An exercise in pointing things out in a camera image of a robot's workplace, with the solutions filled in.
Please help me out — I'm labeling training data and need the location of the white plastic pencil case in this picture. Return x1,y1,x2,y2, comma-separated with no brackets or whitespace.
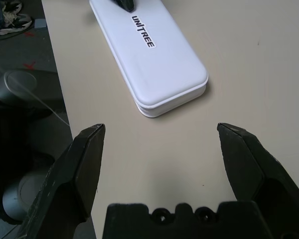
89,0,209,119

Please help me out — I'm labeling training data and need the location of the black and white sneaker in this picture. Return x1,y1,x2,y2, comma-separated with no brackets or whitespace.
0,13,33,36
1,0,23,15

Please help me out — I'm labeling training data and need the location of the grey robot right leg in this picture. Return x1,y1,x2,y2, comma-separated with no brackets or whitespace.
1,171,44,221

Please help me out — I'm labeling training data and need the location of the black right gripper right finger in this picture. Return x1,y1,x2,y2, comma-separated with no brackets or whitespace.
217,122,299,239

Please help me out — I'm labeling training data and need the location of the grey robot left leg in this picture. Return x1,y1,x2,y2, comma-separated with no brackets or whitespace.
0,69,39,108

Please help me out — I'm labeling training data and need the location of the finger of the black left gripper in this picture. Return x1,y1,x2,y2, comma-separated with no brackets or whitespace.
112,0,137,12

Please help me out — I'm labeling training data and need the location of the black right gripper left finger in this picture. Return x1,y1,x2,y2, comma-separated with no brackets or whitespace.
17,123,107,239

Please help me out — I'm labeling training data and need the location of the grey robot leg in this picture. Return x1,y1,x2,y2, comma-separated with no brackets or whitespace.
1,171,44,221
0,69,39,108

